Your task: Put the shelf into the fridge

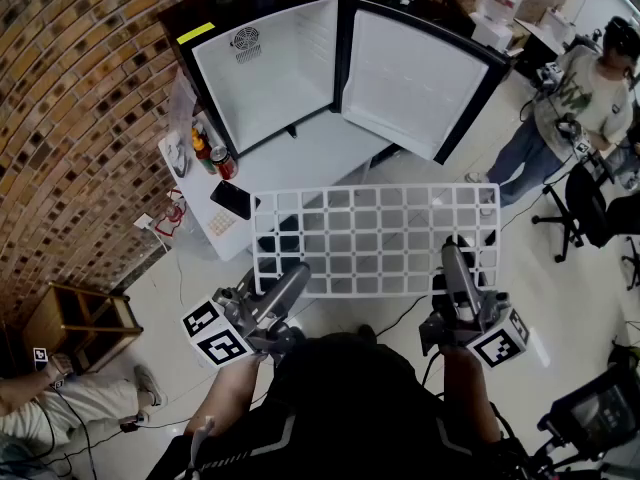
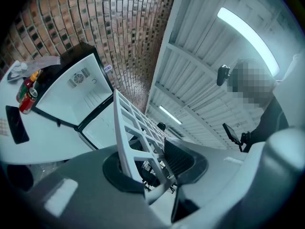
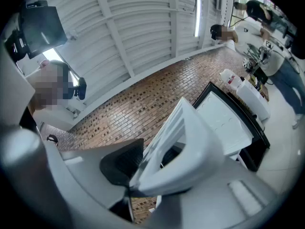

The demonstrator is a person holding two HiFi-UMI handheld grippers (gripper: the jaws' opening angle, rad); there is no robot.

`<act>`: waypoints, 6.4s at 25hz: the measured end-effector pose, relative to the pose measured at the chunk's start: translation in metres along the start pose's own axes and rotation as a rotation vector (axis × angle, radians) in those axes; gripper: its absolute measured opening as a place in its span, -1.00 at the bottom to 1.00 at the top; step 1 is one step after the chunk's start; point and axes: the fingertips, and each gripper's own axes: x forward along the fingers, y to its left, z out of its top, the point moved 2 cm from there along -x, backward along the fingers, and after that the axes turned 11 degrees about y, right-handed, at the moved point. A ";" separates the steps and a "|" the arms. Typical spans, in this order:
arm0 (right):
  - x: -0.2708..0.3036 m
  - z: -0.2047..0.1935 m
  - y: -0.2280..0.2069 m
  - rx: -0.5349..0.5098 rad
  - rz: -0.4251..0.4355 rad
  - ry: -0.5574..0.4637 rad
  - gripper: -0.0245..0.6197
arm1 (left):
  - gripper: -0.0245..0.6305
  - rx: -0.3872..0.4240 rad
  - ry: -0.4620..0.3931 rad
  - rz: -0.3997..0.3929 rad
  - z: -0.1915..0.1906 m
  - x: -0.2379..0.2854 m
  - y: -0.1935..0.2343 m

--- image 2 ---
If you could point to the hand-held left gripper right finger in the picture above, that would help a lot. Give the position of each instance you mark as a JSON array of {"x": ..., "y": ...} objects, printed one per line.
[{"x": 214, "y": 170}]

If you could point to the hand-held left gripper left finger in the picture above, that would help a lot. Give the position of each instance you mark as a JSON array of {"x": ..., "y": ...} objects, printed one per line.
[{"x": 78, "y": 194}]

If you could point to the white wire fridge shelf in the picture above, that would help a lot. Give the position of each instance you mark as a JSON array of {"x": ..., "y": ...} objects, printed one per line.
[{"x": 120, "y": 137}]

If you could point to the black mini fridge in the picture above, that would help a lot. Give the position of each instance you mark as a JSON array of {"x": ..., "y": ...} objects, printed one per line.
[{"x": 71, "y": 96}]

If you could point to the black monitor on arm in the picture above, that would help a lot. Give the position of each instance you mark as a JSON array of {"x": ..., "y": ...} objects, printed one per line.
[{"x": 231, "y": 132}]

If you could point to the ceiling light tube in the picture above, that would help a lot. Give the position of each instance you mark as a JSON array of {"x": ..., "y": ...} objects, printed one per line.
[
  {"x": 247, "y": 34},
  {"x": 170, "y": 114}
]

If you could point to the person's black shirt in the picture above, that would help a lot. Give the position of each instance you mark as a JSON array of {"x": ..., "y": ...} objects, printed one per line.
[{"x": 271, "y": 120}]

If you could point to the black phone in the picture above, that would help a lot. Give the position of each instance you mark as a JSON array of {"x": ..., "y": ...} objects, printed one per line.
[{"x": 16, "y": 125}]

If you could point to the person's head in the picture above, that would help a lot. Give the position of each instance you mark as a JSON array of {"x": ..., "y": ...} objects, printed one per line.
[{"x": 250, "y": 85}]

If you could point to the beige grid pad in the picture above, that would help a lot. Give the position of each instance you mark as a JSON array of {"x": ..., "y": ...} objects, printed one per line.
[{"x": 3, "y": 128}]

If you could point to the red drink can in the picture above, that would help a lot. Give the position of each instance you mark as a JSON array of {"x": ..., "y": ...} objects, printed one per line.
[{"x": 27, "y": 102}]

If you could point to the white printed plastic package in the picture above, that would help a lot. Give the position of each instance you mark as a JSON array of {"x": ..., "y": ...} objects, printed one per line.
[{"x": 21, "y": 67}]

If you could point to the black head camera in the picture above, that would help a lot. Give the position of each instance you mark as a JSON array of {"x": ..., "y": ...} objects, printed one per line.
[{"x": 222, "y": 75}]

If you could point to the white wall label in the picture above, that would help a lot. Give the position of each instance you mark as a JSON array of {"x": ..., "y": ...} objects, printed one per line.
[{"x": 108, "y": 68}]

